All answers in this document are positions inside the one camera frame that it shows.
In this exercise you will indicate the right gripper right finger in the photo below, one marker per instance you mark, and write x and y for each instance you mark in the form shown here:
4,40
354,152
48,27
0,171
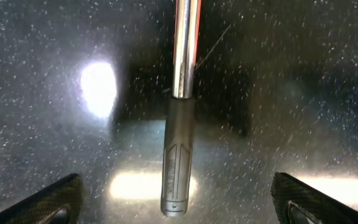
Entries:
303,199

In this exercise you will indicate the hammer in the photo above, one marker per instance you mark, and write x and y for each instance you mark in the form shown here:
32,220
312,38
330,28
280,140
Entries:
179,140

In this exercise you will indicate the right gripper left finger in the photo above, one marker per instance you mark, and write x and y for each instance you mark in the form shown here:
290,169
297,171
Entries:
51,199

